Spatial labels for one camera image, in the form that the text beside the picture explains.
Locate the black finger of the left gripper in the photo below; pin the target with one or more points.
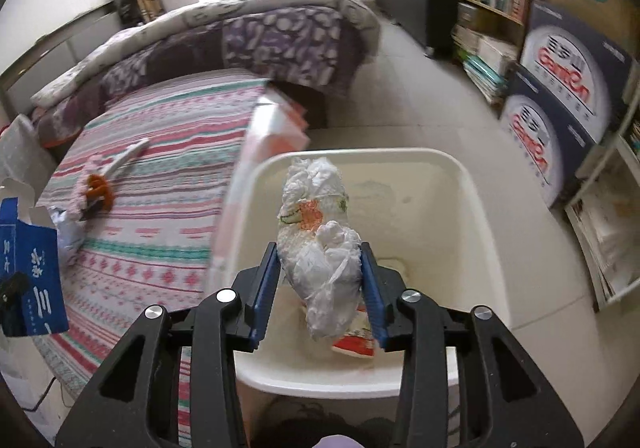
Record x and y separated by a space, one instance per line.
12 290

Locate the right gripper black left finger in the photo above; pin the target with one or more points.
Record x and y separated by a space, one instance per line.
132 399

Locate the blue white carton box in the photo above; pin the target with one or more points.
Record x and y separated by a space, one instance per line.
28 245

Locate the red white snack bag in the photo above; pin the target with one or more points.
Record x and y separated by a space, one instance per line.
358 341

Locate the white plastic bag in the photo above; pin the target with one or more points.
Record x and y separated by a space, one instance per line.
320 253

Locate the crumpled light blue paper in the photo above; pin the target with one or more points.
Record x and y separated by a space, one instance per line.
70 234

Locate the pink knitted cloth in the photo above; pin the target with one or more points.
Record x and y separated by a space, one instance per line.
77 203

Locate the grey checked covered chair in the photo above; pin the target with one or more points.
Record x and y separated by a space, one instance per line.
22 158

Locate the bed with patterned sheet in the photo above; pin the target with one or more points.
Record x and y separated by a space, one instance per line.
167 234

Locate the white plastic tool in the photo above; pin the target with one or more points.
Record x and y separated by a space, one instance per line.
119 161

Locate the grey headboard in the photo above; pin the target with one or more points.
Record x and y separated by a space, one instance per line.
53 54

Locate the dark blue cardboard box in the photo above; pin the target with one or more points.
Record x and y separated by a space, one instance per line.
553 144
586 71

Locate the purple floral folded quilt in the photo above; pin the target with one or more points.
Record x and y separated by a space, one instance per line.
314 44

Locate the black cabinet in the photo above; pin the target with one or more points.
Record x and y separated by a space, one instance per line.
429 22

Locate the wooden bookshelf with books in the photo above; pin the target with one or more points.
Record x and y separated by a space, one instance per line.
489 36

